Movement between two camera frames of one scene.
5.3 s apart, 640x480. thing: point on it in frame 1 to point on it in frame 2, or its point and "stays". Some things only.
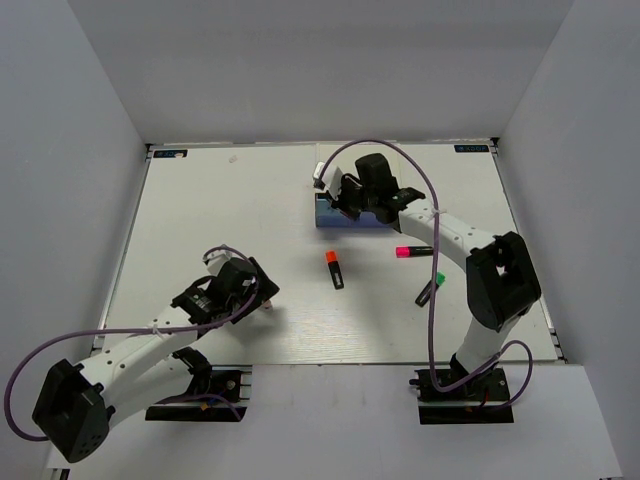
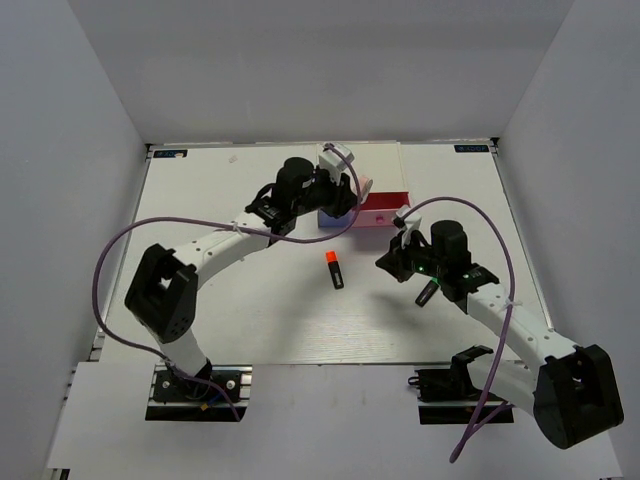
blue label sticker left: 169,153 stays
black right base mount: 484,400 stays
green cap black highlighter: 424,296 stays
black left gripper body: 265,292 to 324,194
